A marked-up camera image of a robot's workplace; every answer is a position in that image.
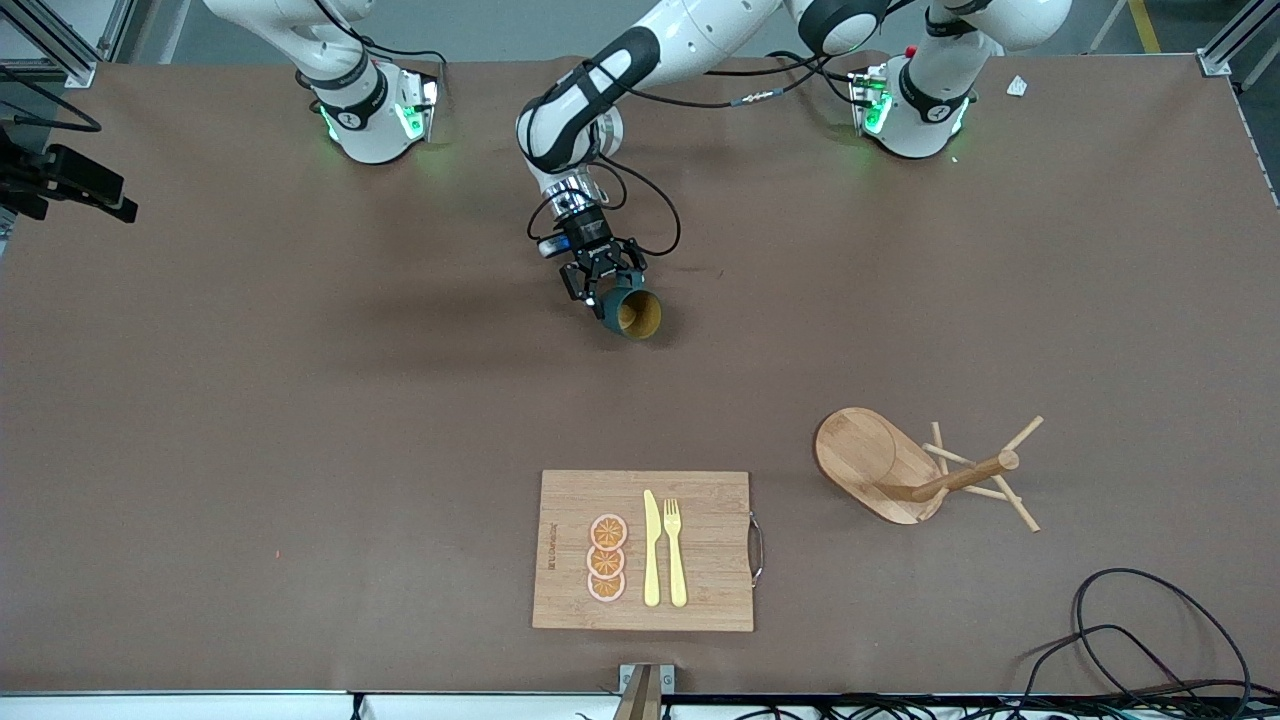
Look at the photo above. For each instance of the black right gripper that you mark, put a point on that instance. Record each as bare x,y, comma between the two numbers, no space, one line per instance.
14,175

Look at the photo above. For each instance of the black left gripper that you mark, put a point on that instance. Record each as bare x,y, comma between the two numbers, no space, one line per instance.
590,240

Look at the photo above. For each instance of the teal cup with yellow inside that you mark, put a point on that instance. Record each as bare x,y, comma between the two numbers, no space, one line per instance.
632,315

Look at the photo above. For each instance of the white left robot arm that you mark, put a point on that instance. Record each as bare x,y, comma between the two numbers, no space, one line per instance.
700,25

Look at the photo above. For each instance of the orange slice toy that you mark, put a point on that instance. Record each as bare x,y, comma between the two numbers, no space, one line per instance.
608,531
606,588
605,563

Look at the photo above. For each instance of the yellow plastic knife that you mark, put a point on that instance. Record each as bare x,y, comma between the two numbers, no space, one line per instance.
652,560

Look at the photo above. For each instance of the bamboo cutting board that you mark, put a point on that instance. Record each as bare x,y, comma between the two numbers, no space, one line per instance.
700,550

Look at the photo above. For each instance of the yellow plastic fork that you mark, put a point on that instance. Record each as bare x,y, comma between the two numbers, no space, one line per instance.
677,570

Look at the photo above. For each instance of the wooden mug tree stand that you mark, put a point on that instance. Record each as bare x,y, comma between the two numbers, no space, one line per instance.
860,455

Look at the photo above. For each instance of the white paper scrap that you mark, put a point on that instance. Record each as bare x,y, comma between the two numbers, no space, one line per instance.
1017,86

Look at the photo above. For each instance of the aluminium frame profile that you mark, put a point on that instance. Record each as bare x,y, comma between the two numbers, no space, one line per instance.
1240,35
60,45

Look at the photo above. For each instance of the grey metal bracket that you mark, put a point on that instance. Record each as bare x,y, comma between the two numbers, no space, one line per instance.
668,678

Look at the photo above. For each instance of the brown camera post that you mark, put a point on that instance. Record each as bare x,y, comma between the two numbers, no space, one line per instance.
640,695

